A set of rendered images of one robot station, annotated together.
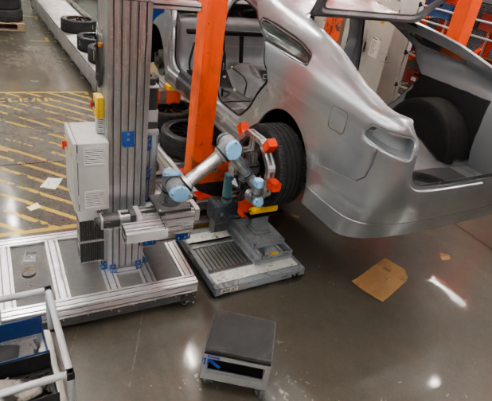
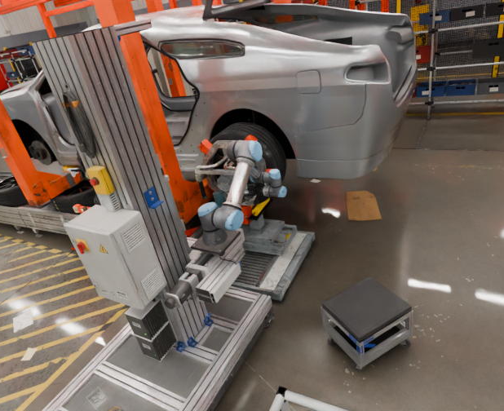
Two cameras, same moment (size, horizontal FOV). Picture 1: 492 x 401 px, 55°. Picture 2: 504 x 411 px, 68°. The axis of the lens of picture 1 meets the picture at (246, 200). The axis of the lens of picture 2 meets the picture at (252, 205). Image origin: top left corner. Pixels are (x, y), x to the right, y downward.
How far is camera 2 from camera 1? 1.41 m
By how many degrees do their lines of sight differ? 21
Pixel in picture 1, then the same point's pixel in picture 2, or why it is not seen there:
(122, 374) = not seen: outside the picture
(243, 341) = (374, 308)
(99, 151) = (135, 227)
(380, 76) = not seen: hidden behind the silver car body
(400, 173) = (387, 95)
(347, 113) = (318, 70)
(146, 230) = (223, 276)
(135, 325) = (251, 375)
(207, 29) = (133, 63)
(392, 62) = not seen: hidden behind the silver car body
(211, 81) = (158, 116)
